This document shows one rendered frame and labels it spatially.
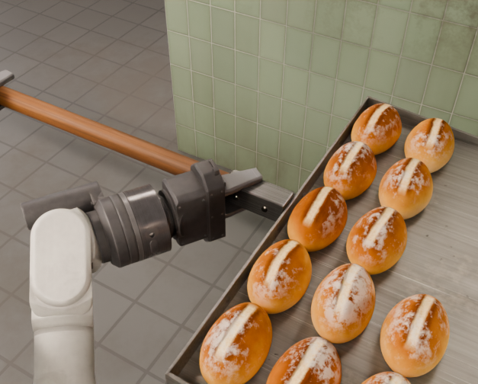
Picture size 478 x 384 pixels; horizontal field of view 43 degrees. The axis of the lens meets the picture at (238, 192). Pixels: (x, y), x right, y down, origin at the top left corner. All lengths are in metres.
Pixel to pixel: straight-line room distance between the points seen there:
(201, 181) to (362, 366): 0.28
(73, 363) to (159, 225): 0.18
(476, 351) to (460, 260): 0.13
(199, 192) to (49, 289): 0.20
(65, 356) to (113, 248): 0.13
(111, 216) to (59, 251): 0.07
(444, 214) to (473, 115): 1.25
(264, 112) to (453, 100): 0.72
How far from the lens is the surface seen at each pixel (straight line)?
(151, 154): 0.84
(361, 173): 0.80
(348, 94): 2.15
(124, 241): 0.72
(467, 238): 0.81
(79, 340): 0.70
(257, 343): 0.62
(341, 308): 0.64
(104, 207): 0.73
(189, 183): 0.74
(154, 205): 0.72
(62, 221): 0.70
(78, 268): 0.69
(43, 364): 0.71
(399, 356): 0.64
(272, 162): 2.49
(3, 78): 1.03
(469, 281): 0.76
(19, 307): 2.29
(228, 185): 0.76
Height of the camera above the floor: 1.76
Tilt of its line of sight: 44 degrees down
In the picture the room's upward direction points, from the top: straight up
